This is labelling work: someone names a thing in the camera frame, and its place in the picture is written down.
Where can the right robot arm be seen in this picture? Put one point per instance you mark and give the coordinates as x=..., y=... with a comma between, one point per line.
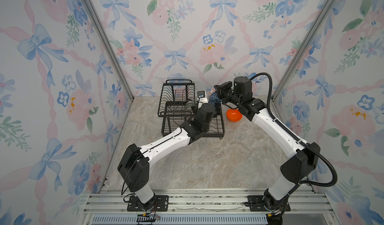
x=301, y=159

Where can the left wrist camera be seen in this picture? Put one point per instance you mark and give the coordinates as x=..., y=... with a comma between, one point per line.
x=202, y=98

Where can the black wire dish rack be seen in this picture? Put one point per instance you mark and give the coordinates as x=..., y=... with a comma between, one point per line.
x=178, y=103

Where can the aluminium corner post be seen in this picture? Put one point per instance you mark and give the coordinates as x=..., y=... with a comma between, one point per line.
x=311, y=34
x=100, y=31

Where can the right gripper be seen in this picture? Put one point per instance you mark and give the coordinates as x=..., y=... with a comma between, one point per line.
x=222, y=89

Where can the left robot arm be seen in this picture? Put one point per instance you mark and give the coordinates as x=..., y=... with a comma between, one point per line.
x=136, y=162

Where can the aluminium mounting rail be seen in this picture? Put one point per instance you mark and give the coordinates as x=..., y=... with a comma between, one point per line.
x=209, y=207

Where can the right aluminium corner post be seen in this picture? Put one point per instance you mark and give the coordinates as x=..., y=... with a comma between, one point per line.
x=311, y=34

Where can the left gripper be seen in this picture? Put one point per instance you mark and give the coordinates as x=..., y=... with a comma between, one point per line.
x=217, y=110

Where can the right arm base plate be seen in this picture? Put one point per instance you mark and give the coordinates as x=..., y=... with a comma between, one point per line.
x=255, y=202

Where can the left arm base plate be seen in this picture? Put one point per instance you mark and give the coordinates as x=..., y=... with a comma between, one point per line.
x=158, y=203

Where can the left aluminium corner post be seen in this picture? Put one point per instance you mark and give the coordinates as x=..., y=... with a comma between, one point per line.
x=100, y=31

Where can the orange plastic bowl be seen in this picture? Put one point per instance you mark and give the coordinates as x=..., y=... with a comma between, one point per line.
x=234, y=115

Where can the blue triangle pattern bowl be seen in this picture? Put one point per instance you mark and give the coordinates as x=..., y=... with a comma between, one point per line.
x=214, y=97

